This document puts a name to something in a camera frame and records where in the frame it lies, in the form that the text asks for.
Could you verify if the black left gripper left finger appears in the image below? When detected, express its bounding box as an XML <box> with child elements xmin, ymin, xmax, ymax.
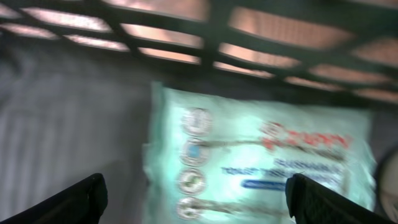
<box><xmin>1</xmin><ymin>173</ymin><xmax>108</xmax><ymax>224</ymax></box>

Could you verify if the light green tissue packet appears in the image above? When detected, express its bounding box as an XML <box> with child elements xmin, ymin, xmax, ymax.
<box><xmin>143</xmin><ymin>84</ymin><xmax>375</xmax><ymax>223</ymax></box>

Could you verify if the green lid glass jar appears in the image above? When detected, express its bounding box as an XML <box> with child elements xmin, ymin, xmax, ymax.
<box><xmin>375</xmin><ymin>147</ymin><xmax>397</xmax><ymax>223</ymax></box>

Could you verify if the grey plastic mesh basket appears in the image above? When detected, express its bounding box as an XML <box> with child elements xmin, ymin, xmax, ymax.
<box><xmin>1</xmin><ymin>1</ymin><xmax>397</xmax><ymax>223</ymax></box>

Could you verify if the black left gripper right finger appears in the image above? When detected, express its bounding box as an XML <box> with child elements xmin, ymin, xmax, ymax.
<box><xmin>285</xmin><ymin>174</ymin><xmax>394</xmax><ymax>224</ymax></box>

